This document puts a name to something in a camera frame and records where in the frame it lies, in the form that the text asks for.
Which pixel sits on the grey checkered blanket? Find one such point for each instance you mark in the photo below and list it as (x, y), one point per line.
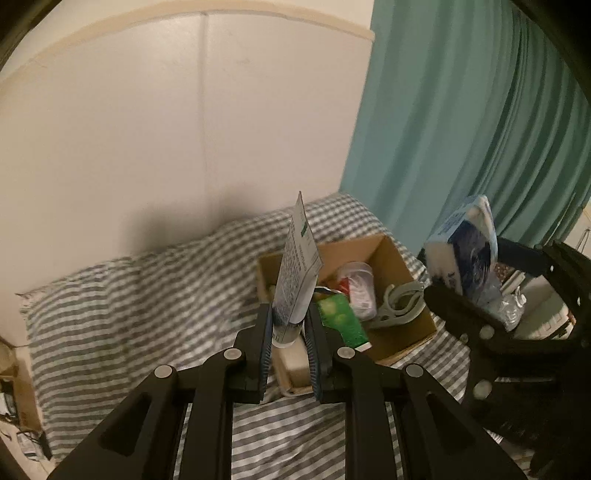
(138, 314)

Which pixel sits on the small cardboard box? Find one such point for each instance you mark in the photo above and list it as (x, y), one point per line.
(21, 397)

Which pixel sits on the brown patterned bag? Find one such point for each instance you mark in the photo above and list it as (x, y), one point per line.
(503, 270)

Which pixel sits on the white furniture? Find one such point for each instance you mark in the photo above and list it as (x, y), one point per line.
(547, 314)

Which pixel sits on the teal curtain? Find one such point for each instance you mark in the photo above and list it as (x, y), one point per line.
(461, 115)

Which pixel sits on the clear plastic cup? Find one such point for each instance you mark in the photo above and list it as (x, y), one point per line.
(360, 290)

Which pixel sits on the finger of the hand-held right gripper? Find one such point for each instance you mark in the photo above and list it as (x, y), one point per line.
(455, 307)
(521, 256)

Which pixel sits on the green medicine box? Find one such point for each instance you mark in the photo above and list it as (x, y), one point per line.
(344, 323)

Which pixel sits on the white toothpaste tube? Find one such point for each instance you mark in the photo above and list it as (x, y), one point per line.
(295, 272)

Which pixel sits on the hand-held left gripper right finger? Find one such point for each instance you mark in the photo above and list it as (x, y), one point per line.
(315, 362)

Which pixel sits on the clear plastic bag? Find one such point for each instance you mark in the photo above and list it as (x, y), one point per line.
(508, 307)

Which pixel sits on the blue white tissue pack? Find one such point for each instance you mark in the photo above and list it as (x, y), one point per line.
(464, 249)

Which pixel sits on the grey plastic clip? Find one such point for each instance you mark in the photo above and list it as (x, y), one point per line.
(399, 304)

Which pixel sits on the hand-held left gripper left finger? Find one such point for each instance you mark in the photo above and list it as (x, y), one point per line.
(265, 353)

